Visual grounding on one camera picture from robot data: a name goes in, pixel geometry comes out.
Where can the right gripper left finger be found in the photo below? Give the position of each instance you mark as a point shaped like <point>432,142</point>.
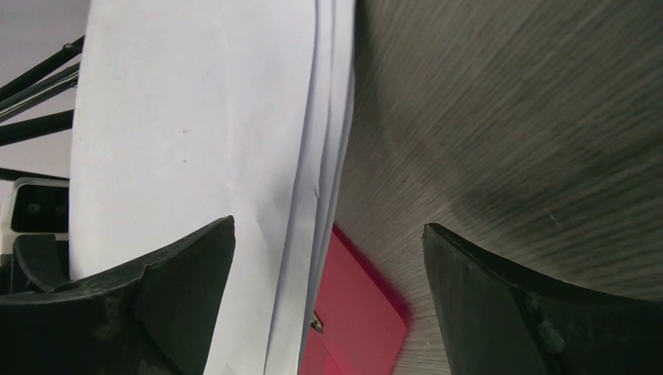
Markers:
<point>154,314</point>

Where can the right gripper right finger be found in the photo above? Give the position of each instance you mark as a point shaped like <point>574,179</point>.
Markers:
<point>499,317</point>

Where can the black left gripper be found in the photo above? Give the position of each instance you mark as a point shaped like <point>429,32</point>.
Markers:
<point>36,263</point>

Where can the red plastic folder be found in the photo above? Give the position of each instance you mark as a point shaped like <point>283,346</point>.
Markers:
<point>365,318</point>

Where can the stack of white paper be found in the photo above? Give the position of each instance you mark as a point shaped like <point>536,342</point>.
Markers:
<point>188,111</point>

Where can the metal folder clip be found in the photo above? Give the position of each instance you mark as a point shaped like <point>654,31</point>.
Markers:
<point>316,324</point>

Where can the black music stand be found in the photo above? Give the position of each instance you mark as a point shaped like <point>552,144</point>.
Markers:
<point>41,83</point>

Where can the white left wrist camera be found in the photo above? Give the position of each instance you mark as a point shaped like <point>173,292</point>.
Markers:
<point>35,206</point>

